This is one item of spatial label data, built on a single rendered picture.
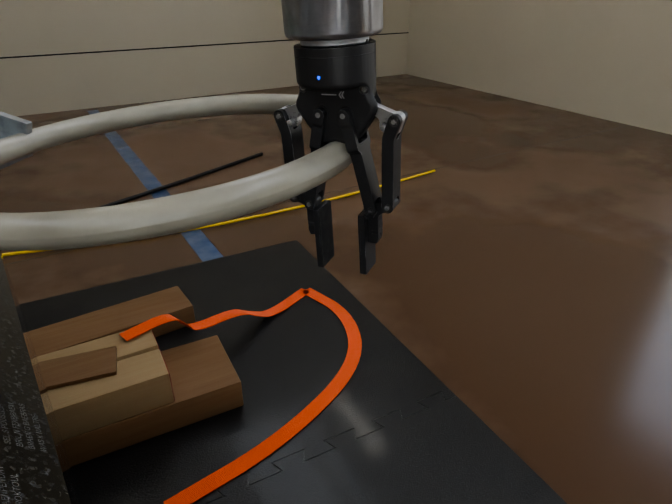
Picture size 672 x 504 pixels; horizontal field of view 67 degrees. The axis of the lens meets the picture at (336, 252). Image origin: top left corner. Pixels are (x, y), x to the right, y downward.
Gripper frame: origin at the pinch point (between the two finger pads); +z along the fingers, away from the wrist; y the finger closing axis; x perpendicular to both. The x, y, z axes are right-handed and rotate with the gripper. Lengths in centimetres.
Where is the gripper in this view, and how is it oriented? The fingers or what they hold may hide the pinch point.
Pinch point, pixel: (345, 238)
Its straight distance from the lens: 56.1
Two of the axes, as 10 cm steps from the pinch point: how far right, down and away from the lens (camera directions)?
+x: -4.1, 4.6, -7.9
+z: 0.6, 8.8, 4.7
